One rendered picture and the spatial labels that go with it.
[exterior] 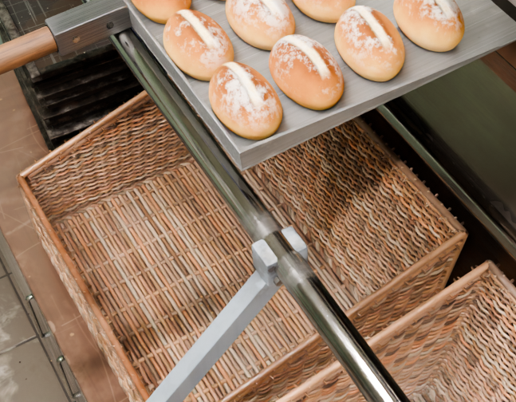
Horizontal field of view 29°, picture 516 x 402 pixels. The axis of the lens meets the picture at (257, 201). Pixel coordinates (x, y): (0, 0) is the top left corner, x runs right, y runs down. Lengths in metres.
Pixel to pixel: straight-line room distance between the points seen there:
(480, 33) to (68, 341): 0.83
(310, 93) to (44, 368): 1.40
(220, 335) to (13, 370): 1.36
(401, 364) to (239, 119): 0.53
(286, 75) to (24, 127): 0.98
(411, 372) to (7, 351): 1.15
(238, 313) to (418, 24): 0.36
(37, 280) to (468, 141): 0.78
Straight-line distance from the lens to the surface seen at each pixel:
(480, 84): 1.27
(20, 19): 1.82
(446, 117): 1.32
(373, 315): 1.38
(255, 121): 1.00
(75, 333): 1.63
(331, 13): 1.13
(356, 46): 1.06
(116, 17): 1.16
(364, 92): 1.06
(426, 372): 1.48
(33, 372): 2.31
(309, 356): 1.37
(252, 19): 1.10
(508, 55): 1.17
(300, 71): 1.03
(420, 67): 1.09
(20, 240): 1.77
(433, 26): 1.09
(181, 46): 1.08
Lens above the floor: 1.92
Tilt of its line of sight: 50 degrees down
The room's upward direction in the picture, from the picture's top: 4 degrees counter-clockwise
